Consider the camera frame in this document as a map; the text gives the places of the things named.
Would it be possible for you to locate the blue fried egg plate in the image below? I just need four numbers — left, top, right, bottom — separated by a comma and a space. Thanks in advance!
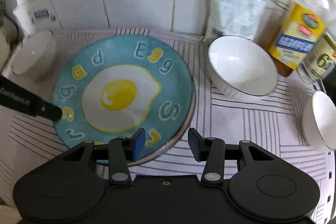
52, 35, 193, 148

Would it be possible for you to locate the white salt bag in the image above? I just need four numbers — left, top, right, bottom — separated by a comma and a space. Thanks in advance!
203, 0, 266, 44

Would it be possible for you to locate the white vinegar bottle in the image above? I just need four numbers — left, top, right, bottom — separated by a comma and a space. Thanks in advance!
297, 0, 335, 85

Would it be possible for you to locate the striped white table mat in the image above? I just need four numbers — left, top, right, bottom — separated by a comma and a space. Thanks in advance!
1, 27, 335, 221

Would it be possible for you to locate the small white ribbed bowl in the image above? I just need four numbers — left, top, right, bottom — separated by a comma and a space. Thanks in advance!
207, 35, 278, 102

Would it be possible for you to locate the yellow label cooking wine bottle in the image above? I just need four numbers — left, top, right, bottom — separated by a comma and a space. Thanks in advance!
258, 0, 330, 77

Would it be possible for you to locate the large white black-rimmed bowl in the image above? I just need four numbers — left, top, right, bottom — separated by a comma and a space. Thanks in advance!
11, 30, 57, 79

